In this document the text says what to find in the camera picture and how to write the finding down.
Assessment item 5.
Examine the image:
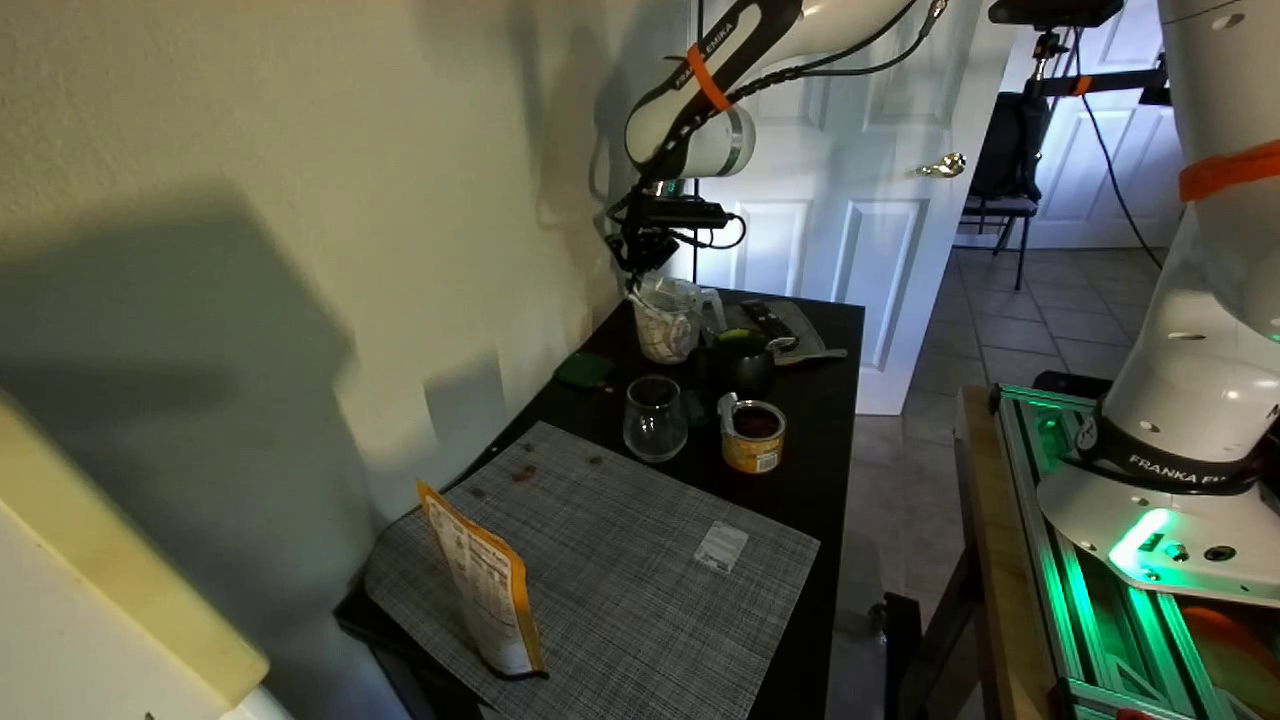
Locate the black table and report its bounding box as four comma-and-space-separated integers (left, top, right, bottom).
331, 282, 868, 720

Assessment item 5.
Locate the metal door handle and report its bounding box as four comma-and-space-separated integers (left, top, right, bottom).
911, 148, 976, 184

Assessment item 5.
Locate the black camera boom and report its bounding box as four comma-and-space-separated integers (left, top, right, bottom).
990, 0, 1179, 106

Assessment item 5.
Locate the yellow open can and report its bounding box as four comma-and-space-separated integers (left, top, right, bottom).
717, 392, 793, 478

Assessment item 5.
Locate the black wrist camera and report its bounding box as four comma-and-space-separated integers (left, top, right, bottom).
622, 192, 737, 231

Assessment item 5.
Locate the black hanging cable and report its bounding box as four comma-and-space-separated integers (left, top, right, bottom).
1070, 24, 1168, 271

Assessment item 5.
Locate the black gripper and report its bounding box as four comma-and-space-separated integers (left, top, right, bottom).
603, 217, 687, 293

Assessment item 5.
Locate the grey woven placemat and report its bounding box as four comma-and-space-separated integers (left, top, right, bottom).
362, 417, 824, 720

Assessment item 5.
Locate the small green object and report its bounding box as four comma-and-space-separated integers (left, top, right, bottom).
555, 349, 622, 397

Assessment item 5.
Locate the grey quilted pot holder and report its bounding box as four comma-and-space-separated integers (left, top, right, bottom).
726, 293, 854, 370

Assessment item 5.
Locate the orange food pouch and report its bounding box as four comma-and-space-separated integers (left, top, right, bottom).
414, 478, 553, 680

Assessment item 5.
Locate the clear drinking glass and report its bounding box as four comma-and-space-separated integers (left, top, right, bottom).
622, 370, 693, 467

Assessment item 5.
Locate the white panel door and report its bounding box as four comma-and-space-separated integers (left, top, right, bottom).
664, 0, 1022, 421

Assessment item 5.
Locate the black chair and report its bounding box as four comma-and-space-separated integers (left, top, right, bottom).
961, 86, 1062, 293

